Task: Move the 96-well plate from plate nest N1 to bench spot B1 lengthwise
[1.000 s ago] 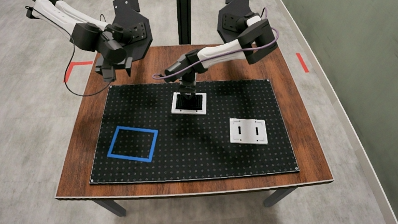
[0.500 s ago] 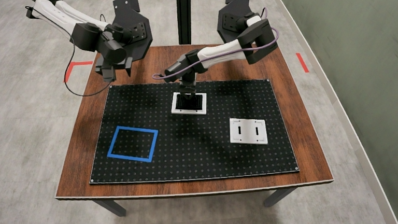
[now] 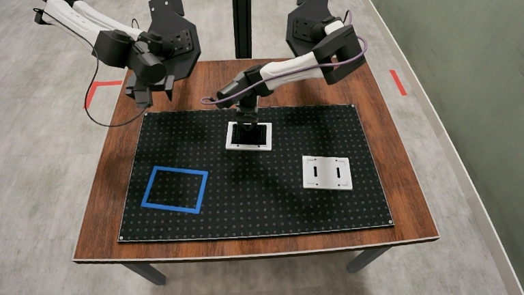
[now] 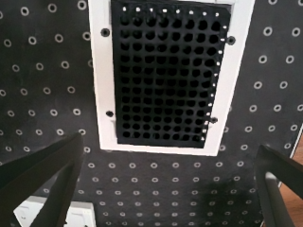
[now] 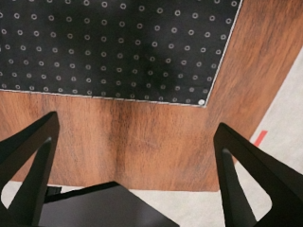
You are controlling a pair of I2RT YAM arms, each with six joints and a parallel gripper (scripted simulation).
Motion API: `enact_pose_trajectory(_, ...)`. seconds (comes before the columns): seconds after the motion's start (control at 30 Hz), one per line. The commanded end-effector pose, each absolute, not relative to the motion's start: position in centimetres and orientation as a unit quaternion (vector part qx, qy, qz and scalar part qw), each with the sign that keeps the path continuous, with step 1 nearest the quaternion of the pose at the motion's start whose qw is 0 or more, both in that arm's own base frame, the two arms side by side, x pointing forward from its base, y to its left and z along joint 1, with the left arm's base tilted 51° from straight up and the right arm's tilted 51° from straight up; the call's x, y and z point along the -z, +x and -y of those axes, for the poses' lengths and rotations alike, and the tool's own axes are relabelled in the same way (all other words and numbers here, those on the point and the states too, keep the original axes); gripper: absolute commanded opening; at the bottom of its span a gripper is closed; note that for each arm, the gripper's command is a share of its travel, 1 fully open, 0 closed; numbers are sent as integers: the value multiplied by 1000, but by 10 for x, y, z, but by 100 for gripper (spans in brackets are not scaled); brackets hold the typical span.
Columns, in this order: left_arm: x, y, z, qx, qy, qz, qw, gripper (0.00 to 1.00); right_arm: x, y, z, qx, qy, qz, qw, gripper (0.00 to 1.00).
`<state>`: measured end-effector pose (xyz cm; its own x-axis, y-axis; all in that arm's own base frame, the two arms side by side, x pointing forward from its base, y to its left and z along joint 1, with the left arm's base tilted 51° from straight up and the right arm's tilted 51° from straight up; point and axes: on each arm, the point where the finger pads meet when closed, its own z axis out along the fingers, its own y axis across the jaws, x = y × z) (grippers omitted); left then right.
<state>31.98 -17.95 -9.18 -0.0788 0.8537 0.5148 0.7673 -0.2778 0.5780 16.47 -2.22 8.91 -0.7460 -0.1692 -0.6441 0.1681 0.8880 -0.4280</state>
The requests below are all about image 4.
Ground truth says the black well plate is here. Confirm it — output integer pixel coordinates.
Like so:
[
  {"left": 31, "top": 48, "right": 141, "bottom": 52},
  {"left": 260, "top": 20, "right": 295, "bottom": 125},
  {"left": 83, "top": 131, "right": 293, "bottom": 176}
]
[{"left": 110, "top": 0, "right": 232, "bottom": 148}]

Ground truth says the black perforated breadboard plate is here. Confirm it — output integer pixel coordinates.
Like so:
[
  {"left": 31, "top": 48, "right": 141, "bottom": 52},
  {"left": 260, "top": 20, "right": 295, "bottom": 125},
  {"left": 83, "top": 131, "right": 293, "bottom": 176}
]
[{"left": 0, "top": 0, "right": 303, "bottom": 227}]

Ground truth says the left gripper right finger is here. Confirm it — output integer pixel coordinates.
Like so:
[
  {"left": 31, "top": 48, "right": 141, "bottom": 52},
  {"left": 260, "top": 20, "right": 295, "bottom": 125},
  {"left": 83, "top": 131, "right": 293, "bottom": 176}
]
[{"left": 253, "top": 144, "right": 303, "bottom": 227}]

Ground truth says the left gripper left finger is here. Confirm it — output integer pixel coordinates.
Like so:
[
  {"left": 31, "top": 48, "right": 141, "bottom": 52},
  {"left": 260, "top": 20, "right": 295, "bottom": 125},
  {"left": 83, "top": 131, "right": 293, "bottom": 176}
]
[{"left": 0, "top": 132, "right": 84, "bottom": 227}]

